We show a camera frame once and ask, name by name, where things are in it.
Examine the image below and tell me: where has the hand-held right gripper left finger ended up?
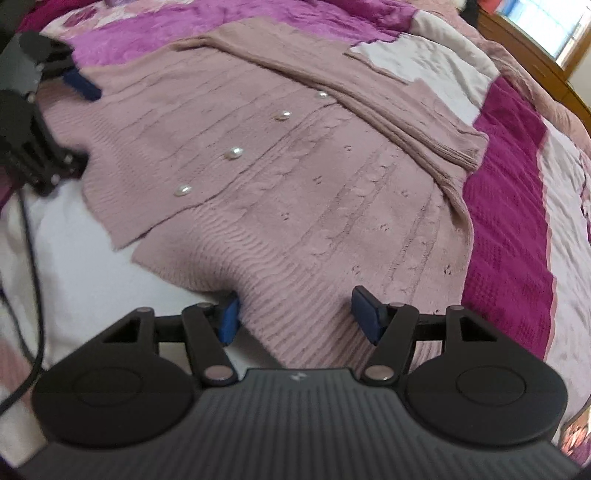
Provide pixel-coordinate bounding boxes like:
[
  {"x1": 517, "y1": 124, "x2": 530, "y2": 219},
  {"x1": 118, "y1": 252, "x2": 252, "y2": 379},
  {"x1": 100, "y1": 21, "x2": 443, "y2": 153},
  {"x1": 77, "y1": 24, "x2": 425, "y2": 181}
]
[{"x1": 100, "y1": 294, "x2": 242, "y2": 387}]

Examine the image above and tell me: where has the window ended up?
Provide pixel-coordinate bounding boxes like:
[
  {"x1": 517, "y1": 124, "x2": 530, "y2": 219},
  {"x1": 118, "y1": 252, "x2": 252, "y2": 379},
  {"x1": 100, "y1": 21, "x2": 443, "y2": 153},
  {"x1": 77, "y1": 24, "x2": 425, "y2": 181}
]
[{"x1": 505, "y1": 0, "x2": 591, "y2": 64}]

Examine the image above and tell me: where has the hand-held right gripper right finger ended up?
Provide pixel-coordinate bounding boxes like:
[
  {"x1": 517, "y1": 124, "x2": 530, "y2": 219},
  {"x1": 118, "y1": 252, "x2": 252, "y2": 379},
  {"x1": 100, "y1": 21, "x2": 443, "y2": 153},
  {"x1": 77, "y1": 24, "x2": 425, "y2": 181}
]
[{"x1": 351, "y1": 285, "x2": 498, "y2": 385}]

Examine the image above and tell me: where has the purple patchwork quilt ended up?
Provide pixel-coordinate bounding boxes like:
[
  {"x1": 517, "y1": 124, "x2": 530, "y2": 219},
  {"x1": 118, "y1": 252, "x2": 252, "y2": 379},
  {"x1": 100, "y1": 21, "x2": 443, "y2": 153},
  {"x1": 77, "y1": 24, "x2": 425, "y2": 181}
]
[{"x1": 0, "y1": 0, "x2": 591, "y2": 480}]

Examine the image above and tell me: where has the black cable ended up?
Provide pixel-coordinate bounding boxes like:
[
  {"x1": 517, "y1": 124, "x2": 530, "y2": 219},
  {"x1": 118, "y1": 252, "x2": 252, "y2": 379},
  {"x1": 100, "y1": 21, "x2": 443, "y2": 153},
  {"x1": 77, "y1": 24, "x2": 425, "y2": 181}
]
[{"x1": 0, "y1": 187, "x2": 47, "y2": 414}]

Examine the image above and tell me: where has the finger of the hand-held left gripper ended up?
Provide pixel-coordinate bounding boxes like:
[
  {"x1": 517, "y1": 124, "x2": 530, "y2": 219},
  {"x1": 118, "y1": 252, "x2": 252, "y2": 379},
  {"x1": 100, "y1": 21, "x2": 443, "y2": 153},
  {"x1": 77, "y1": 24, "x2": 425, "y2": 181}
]
[
  {"x1": 21, "y1": 31, "x2": 103, "y2": 103},
  {"x1": 21, "y1": 119, "x2": 89, "y2": 198}
]

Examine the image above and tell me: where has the pink knit cardigan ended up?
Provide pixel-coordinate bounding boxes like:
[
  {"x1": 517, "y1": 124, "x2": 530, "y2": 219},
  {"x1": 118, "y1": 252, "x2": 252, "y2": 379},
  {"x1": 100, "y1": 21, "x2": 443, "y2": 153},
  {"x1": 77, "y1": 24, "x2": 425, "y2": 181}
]
[{"x1": 36, "y1": 17, "x2": 490, "y2": 372}]

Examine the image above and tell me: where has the wooden bed frame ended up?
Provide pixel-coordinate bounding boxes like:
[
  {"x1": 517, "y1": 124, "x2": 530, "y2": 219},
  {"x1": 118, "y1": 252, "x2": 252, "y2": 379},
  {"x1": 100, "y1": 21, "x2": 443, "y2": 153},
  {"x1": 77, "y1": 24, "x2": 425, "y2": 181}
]
[{"x1": 477, "y1": 8, "x2": 591, "y2": 136}]

